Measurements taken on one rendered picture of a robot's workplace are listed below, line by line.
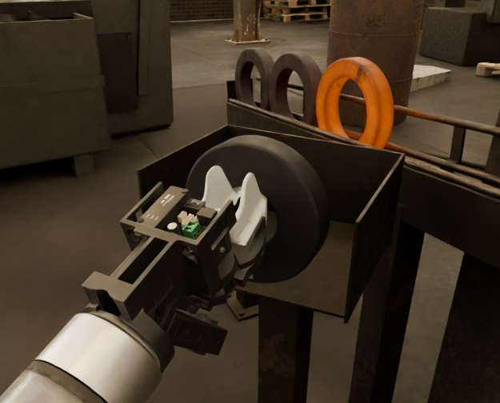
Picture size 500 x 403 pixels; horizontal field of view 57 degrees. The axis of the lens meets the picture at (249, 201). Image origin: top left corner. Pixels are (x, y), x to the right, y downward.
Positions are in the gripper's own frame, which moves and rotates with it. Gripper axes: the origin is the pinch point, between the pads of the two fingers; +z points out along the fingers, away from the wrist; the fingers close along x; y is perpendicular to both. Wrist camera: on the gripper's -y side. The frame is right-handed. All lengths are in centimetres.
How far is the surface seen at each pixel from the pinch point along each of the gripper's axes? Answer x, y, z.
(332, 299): -8.6, -11.7, -0.9
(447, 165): -15.3, -13.9, 30.6
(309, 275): -4.6, -12.9, 2.3
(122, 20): 176, -49, 167
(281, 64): 22, -11, 53
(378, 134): -3.7, -13.2, 34.7
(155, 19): 166, -54, 184
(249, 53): 34, -14, 62
